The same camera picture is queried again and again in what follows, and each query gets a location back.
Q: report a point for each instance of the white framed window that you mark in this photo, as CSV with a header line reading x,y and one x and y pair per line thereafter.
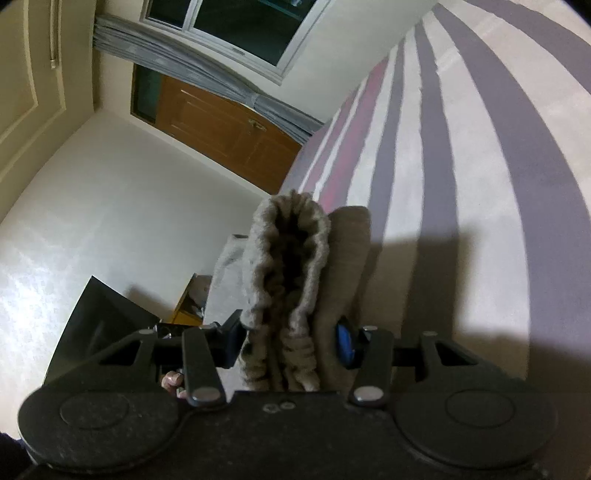
x,y
265,36

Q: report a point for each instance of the brown wooden door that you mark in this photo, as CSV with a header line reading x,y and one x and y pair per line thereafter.
x,y
234,136

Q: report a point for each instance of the grey knitted pants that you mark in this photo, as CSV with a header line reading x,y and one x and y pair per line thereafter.
x,y
291,279

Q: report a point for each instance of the grey curtain left of window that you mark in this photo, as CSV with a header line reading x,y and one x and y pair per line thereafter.
x,y
160,53

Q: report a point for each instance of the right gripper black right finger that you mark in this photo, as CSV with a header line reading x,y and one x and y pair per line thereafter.
x,y
368,350

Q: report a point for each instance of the striped purple pink bed sheet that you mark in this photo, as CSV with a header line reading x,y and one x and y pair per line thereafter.
x,y
469,143

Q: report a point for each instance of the person's left hand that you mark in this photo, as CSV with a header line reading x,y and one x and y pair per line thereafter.
x,y
173,383

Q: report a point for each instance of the wooden shelf unit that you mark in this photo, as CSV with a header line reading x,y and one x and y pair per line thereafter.
x,y
189,310

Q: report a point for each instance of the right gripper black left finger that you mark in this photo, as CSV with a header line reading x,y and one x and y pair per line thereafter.
x,y
204,350

